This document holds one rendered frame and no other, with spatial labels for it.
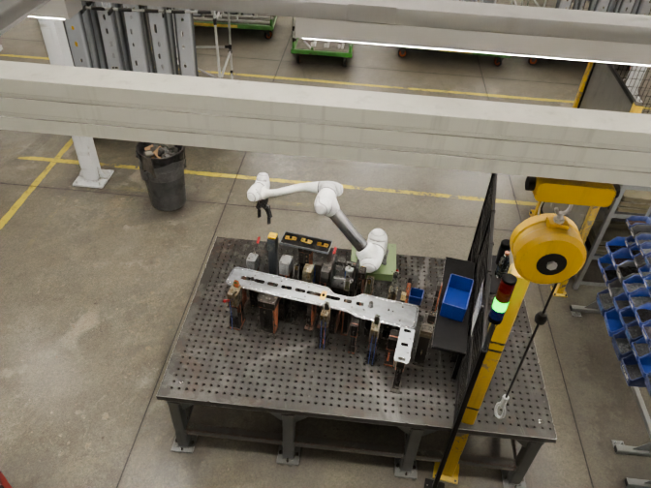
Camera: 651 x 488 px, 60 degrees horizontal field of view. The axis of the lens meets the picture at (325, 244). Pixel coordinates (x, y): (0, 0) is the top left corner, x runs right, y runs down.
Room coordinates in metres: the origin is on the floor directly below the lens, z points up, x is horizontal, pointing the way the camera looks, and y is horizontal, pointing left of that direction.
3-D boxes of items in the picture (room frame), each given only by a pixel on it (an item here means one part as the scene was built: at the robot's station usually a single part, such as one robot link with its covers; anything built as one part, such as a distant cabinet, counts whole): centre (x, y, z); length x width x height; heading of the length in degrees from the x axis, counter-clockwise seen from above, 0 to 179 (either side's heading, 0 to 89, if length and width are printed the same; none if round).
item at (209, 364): (2.78, -0.29, 0.68); 2.56 x 1.61 x 0.04; 87
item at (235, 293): (2.69, 0.61, 0.88); 0.15 x 0.11 x 0.36; 167
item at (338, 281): (2.92, -0.15, 0.94); 0.18 x 0.13 x 0.49; 77
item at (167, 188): (5.02, 1.78, 0.36); 0.54 x 0.50 x 0.73; 177
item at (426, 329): (2.45, -0.70, 0.88); 0.08 x 0.08 x 0.36; 77
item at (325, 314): (2.56, -0.03, 0.87); 0.12 x 0.09 x 0.35; 167
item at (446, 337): (2.74, -0.93, 1.01); 0.90 x 0.22 x 0.03; 167
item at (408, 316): (2.74, 0.01, 1.00); 1.38 x 0.22 x 0.02; 77
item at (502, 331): (2.03, -0.97, 1.00); 0.18 x 0.18 x 2.00; 77
